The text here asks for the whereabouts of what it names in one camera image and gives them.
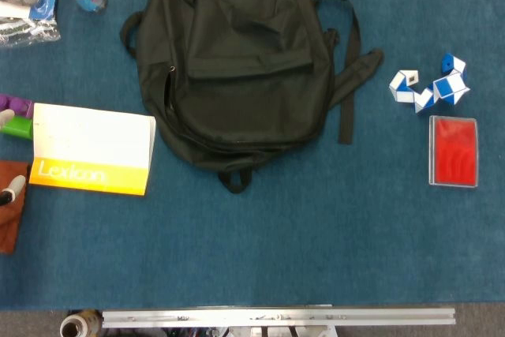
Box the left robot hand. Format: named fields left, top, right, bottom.
left=0, top=110, right=28, bottom=206

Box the yellow white padded envelope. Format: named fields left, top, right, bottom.
left=29, top=103, right=157, bottom=197

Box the black backpack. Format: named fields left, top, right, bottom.
left=120, top=0, right=385, bottom=195

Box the brown leather pouch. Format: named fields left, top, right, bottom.
left=0, top=160, right=32, bottom=254

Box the green toy block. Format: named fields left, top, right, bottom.
left=0, top=115, right=33, bottom=140

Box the purple toy block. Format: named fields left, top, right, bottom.
left=0, top=94, right=35, bottom=119

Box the silver foil plastic bag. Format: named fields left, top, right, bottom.
left=0, top=16, right=62, bottom=48

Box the brown tape roll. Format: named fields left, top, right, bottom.
left=59, top=310, right=103, bottom=337

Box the blue white snake puzzle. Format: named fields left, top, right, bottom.
left=388, top=52, right=472, bottom=116

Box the red card box clear case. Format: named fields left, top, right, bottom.
left=428, top=114, right=480, bottom=187

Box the aluminium profile rail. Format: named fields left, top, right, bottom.
left=101, top=307, right=457, bottom=329

